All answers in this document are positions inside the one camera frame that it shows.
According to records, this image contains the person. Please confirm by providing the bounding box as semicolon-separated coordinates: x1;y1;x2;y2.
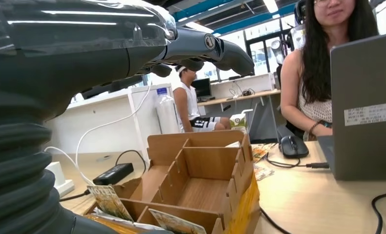
279;0;379;142
172;65;231;133

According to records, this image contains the wooden card organiser box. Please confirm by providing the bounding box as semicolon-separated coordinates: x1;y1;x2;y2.
84;130;261;234

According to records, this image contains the white desk partition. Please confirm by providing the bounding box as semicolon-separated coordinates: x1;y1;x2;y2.
44;83;175;156

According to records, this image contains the clear water bottle blue cap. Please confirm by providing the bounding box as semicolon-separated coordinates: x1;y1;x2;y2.
155;87;181;135

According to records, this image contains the black power adapter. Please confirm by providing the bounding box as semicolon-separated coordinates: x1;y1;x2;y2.
92;163;135;186

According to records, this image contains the white power strip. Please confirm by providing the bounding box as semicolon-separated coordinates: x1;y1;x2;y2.
45;161;75;198

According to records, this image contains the black computer monitor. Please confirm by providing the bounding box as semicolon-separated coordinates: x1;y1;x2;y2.
191;78;213;101

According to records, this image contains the small drink carton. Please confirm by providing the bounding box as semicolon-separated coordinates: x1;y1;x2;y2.
229;109;254;135

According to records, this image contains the white paper sleeves stack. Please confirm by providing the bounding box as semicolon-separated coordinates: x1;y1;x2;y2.
91;206;155;232

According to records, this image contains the black computer mouse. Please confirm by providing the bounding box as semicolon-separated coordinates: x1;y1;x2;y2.
278;135;310;159

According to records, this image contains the grey laptop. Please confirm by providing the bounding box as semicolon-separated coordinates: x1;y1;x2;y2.
317;31;386;181

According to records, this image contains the white charging cable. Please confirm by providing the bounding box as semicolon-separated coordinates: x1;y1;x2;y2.
44;82;153;187

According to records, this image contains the black adapter cable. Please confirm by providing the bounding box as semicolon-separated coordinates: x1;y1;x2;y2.
115;149;147;175

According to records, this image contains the black mains cable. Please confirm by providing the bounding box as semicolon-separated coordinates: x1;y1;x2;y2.
59;190;92;203

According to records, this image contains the black mouse cable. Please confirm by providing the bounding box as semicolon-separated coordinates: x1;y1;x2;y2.
264;152;330;170

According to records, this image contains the black laptop power cable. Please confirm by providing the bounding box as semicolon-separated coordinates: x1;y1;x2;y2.
259;190;386;234

